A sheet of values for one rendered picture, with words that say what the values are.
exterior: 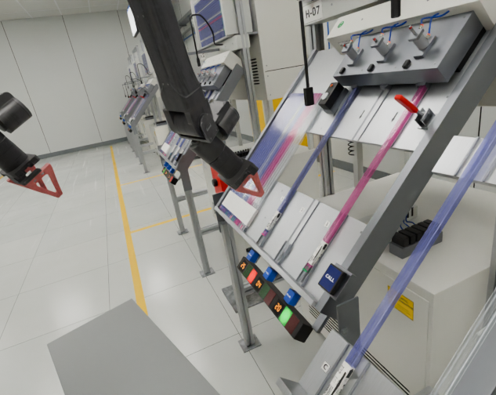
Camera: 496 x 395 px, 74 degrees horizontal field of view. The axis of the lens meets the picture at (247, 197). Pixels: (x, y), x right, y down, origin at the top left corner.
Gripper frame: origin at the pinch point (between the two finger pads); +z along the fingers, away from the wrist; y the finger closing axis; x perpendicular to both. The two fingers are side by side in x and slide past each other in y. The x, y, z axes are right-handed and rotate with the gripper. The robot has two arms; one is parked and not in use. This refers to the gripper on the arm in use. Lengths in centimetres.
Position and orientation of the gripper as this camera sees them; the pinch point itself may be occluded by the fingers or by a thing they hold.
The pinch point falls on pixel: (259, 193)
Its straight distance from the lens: 77.8
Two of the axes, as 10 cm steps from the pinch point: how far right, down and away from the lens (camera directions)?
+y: -4.0, -2.7, 8.8
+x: -6.3, 7.7, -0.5
